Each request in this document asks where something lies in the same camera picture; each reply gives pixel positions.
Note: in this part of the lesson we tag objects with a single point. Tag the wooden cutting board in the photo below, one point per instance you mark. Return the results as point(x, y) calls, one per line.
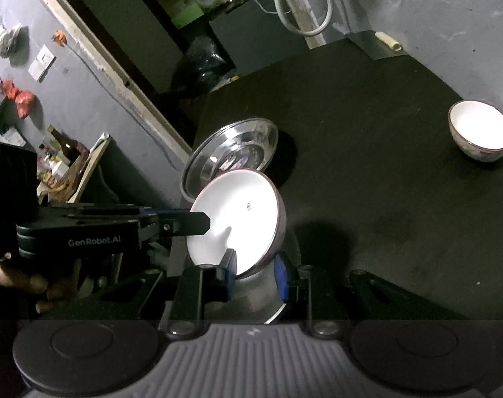
point(89, 166)

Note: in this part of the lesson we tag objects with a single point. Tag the large steel bowl front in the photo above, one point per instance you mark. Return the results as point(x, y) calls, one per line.
point(235, 149)

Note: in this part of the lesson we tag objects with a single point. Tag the orange wall hook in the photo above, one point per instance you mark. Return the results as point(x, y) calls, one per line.
point(60, 38)

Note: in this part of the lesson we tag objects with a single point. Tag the small cream cylinder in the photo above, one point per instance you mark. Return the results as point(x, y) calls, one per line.
point(388, 40)

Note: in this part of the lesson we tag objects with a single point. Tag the green box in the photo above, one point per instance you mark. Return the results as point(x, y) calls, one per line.
point(189, 13)

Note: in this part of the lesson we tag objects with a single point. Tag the dark grey cabinet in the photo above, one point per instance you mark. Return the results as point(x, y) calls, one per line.
point(255, 33)

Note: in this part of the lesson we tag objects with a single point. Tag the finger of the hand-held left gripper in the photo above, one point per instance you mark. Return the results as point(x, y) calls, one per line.
point(185, 224)

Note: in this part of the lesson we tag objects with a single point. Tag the person's left hand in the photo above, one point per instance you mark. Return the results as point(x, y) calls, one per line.
point(36, 284)

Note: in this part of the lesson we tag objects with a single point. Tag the black plastic bag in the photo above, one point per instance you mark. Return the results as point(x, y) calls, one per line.
point(206, 66)

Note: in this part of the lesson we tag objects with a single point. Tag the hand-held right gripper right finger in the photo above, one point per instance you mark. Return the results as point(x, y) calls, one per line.
point(282, 277)

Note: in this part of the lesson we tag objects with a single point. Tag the grey metal sheet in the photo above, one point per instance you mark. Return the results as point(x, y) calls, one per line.
point(380, 47)

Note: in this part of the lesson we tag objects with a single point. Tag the red plastic bag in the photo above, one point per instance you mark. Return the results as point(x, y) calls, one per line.
point(24, 101)

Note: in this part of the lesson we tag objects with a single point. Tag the dark glass bottle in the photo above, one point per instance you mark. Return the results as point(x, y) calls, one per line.
point(65, 143)

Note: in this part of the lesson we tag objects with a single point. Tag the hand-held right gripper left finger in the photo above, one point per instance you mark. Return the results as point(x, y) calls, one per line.
point(231, 271)

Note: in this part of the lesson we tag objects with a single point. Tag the white wall switch plate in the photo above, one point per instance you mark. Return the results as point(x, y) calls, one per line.
point(42, 63)

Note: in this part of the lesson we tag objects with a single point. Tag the grey hanging bag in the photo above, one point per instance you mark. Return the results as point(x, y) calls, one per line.
point(11, 39)

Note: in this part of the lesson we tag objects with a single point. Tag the white ceramic bowl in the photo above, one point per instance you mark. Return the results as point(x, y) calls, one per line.
point(479, 128)
point(239, 219)

